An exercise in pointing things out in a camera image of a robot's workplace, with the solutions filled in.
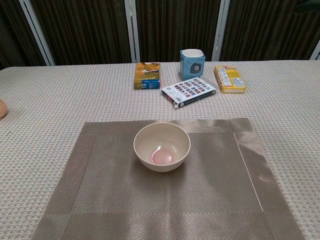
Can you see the light brown bowl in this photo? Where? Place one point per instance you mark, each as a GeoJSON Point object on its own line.
{"type": "Point", "coordinates": [162, 140]}

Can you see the brown woven placemat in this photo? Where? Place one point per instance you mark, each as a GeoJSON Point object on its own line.
{"type": "Point", "coordinates": [212, 180]}

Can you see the white box with picture grid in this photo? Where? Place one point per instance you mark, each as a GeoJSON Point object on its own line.
{"type": "Point", "coordinates": [187, 88]}

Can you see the orange and blue box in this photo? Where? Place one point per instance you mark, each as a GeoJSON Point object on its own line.
{"type": "Point", "coordinates": [147, 76]}

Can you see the light blue square box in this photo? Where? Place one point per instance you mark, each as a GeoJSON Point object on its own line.
{"type": "Point", "coordinates": [192, 71]}

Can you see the yellow flat box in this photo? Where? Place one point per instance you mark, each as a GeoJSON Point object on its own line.
{"type": "Point", "coordinates": [230, 80]}

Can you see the dark pleated screen panel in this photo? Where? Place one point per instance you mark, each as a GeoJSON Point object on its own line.
{"type": "Point", "coordinates": [12, 32]}
{"type": "Point", "coordinates": [85, 30]}
{"type": "Point", "coordinates": [175, 25]}
{"type": "Point", "coordinates": [270, 27]}

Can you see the beige woven tablecloth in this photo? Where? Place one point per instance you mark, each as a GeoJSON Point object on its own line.
{"type": "Point", "coordinates": [62, 100]}

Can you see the brown egg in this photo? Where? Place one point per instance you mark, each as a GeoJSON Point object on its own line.
{"type": "Point", "coordinates": [2, 108]}

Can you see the grey screen post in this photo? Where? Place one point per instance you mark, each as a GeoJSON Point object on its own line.
{"type": "Point", "coordinates": [220, 30]}
{"type": "Point", "coordinates": [316, 51]}
{"type": "Point", "coordinates": [37, 35]}
{"type": "Point", "coordinates": [132, 30]}

